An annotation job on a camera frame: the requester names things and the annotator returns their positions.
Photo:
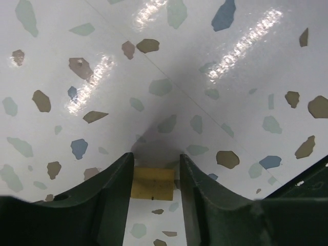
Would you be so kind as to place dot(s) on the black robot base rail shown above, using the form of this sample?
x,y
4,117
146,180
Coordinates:
x,y
311,183

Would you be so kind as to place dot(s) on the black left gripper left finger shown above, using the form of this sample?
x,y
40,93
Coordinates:
x,y
91,213

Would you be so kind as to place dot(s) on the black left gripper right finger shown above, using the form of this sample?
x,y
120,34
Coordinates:
x,y
215,215

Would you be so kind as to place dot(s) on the small tan eraser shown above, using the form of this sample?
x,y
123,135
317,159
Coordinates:
x,y
153,184

